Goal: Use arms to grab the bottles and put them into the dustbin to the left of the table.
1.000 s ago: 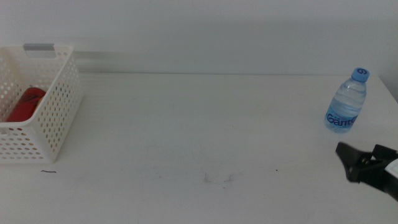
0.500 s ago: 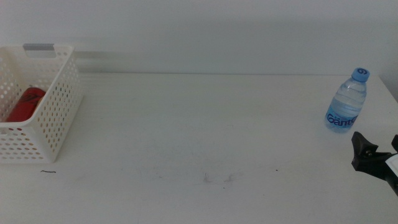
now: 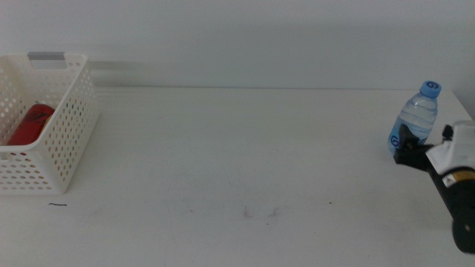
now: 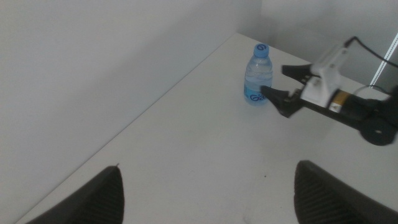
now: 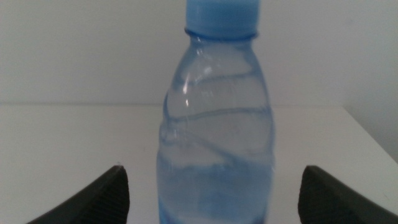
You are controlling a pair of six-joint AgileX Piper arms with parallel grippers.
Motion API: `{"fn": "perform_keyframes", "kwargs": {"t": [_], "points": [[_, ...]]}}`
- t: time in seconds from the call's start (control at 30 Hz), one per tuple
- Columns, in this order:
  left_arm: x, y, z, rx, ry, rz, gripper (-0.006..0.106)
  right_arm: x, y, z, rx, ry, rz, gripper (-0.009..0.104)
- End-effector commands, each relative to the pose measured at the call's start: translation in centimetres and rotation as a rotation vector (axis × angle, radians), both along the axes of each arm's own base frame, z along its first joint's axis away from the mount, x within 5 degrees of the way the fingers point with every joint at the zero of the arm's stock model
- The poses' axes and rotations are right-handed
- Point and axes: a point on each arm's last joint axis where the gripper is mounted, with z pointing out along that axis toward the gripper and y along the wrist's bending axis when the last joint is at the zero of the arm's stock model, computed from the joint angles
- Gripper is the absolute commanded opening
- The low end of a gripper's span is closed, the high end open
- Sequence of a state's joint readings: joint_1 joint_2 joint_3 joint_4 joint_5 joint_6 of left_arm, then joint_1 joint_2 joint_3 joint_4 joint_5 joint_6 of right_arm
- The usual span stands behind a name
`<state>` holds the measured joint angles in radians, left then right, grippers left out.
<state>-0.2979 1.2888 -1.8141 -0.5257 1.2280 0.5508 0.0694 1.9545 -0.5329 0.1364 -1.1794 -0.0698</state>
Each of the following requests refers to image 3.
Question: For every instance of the white perforated plastic basket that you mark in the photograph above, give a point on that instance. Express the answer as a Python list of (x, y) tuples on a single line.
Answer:
[(74, 111)]

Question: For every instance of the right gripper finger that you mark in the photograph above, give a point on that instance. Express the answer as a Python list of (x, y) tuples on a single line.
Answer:
[(404, 137), (448, 132)]

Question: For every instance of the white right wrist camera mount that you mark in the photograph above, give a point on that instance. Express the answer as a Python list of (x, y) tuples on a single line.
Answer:
[(456, 148)]

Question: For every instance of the red cola can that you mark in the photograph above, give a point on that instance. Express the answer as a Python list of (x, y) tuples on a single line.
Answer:
[(31, 124)]

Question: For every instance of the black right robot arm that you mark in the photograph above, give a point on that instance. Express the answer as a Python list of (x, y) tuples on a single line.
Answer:
[(458, 207)]

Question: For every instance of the clear water bottle blue cap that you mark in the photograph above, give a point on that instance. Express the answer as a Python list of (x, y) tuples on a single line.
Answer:
[(419, 111)]

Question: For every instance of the small black thread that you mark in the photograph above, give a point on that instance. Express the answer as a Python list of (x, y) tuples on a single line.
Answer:
[(57, 204)]

